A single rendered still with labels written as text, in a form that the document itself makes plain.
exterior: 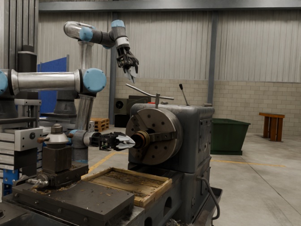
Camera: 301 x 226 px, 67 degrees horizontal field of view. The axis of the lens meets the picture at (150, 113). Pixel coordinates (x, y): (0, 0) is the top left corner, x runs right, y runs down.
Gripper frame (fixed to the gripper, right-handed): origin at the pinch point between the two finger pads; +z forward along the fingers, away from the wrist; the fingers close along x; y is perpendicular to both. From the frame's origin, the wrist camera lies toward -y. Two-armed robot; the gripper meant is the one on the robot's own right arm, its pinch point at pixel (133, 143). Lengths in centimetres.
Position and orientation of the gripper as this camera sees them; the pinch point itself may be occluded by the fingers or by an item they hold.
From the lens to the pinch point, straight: 105.0
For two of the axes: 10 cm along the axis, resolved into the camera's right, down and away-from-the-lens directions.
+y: -4.4, 0.5, -8.9
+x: 0.3, -10.0, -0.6
